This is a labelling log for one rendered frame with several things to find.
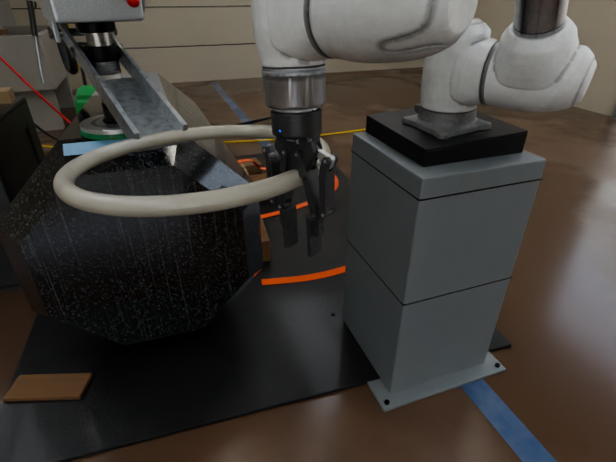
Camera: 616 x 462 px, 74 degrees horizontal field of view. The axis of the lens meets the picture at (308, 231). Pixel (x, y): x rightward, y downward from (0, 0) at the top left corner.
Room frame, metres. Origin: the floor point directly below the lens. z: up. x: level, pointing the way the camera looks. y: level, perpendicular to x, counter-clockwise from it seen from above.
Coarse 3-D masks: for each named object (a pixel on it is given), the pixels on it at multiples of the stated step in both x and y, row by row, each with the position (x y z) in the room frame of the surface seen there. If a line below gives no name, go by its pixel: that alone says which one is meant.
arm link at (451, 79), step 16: (464, 32) 1.11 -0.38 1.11; (480, 32) 1.11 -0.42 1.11; (448, 48) 1.11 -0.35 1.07; (464, 48) 1.10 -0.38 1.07; (480, 48) 1.09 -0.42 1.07; (432, 64) 1.14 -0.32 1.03; (448, 64) 1.11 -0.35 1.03; (464, 64) 1.08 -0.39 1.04; (480, 64) 1.06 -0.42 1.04; (432, 80) 1.14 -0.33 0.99; (448, 80) 1.11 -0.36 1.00; (464, 80) 1.08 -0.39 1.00; (480, 80) 1.06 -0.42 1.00; (432, 96) 1.13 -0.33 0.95; (448, 96) 1.11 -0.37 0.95; (464, 96) 1.09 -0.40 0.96; (448, 112) 1.11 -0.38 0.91; (464, 112) 1.11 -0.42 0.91
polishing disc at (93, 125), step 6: (84, 120) 1.26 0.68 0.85; (90, 120) 1.26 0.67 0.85; (96, 120) 1.26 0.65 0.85; (102, 120) 1.26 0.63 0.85; (84, 126) 1.19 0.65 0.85; (90, 126) 1.19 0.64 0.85; (96, 126) 1.19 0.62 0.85; (102, 126) 1.19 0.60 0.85; (108, 126) 1.19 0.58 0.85; (114, 126) 1.19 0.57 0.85; (90, 132) 1.16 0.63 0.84; (96, 132) 1.16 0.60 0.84; (102, 132) 1.16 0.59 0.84; (108, 132) 1.16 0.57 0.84; (114, 132) 1.16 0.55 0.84; (120, 132) 1.17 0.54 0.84
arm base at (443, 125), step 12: (420, 108) 1.19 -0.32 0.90; (408, 120) 1.20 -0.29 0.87; (420, 120) 1.17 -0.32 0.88; (432, 120) 1.13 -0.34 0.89; (444, 120) 1.11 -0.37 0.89; (456, 120) 1.11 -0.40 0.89; (468, 120) 1.12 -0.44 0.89; (480, 120) 1.15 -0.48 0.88; (432, 132) 1.11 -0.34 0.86; (444, 132) 1.08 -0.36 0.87; (456, 132) 1.09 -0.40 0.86; (468, 132) 1.11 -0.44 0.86
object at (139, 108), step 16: (48, 32) 1.37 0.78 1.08; (64, 32) 1.34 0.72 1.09; (80, 48) 1.24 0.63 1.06; (80, 64) 1.24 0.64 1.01; (128, 64) 1.24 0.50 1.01; (96, 80) 1.09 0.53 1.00; (112, 80) 1.19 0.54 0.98; (128, 80) 1.20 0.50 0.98; (144, 80) 1.14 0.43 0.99; (112, 96) 1.01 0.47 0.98; (128, 96) 1.11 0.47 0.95; (144, 96) 1.13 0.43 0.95; (160, 96) 1.05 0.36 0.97; (112, 112) 1.01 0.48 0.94; (128, 112) 1.04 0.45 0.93; (144, 112) 1.05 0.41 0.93; (160, 112) 1.06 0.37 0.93; (176, 112) 0.99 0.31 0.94; (128, 128) 0.90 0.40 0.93; (144, 128) 0.97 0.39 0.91; (160, 128) 0.99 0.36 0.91; (176, 128) 0.98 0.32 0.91; (176, 144) 0.94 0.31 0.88
